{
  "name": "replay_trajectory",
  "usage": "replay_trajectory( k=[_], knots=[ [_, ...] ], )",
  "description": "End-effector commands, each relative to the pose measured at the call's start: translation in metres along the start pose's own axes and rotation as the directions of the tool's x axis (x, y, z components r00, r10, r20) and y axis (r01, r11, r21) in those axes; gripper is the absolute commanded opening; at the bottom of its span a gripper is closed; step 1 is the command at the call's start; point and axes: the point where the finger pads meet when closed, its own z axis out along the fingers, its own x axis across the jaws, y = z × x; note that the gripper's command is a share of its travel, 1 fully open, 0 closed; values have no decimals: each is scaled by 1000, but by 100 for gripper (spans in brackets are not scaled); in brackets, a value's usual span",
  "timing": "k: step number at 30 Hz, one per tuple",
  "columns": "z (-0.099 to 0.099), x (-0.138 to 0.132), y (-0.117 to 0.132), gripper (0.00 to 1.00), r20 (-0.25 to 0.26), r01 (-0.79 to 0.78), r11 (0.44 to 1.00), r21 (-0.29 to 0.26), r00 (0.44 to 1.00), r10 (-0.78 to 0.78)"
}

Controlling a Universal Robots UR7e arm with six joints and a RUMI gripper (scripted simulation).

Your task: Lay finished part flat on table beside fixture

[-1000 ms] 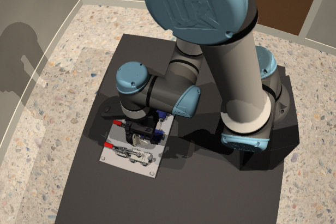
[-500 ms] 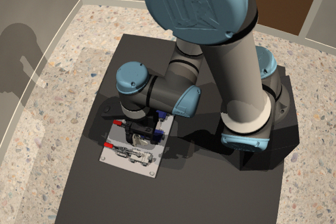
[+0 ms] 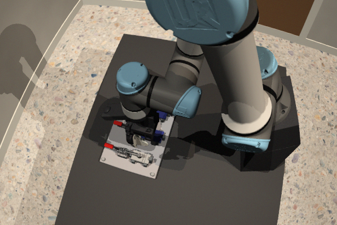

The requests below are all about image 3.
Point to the red-handled toggle clamp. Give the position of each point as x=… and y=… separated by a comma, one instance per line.
x=121, y=153

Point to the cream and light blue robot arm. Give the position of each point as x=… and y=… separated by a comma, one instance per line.
x=241, y=70

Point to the toggle clamp with red handle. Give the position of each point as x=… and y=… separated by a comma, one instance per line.
x=119, y=123

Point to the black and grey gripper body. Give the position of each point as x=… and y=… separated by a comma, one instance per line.
x=147, y=127

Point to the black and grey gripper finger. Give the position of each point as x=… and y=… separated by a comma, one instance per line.
x=135, y=140

